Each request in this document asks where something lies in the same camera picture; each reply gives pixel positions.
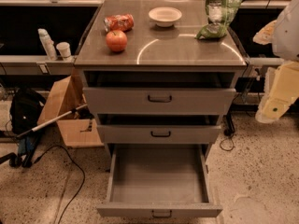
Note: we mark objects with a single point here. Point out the grey drawer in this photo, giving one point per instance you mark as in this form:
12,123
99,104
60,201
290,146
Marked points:
134,134
159,101
158,181

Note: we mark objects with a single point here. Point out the grey metal pole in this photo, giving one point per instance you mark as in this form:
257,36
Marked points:
47,123

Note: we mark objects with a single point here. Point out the green chip bag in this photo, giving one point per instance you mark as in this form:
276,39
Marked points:
220,14

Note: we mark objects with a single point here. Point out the grey metal drawer cabinet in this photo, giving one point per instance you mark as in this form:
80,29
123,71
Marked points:
157,57

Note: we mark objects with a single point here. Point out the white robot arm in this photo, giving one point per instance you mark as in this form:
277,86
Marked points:
283,33

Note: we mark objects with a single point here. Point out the white bowl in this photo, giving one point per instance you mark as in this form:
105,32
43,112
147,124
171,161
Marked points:
165,16

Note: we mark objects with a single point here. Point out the white paper cup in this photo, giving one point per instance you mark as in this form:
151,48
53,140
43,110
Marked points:
64,50

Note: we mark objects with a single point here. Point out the crushed orange soda can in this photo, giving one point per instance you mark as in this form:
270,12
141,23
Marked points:
124,22

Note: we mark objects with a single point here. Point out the grey top drawer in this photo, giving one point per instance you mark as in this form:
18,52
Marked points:
159,101

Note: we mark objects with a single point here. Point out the brown cardboard box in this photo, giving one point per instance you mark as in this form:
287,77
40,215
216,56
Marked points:
77,129

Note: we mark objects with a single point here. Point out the white plastic bottle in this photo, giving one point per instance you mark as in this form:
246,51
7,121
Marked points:
47,44

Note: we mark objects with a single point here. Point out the grey bottom drawer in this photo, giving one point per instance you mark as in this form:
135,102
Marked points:
158,181

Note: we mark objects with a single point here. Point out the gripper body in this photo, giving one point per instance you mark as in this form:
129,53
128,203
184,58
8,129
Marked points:
287,36

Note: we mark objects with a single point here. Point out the grey middle drawer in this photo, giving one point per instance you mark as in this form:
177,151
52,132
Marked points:
134,134

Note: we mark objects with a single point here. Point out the black backpack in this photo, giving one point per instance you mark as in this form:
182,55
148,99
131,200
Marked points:
25,109

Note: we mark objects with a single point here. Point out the red apple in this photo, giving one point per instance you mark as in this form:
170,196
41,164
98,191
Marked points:
116,40

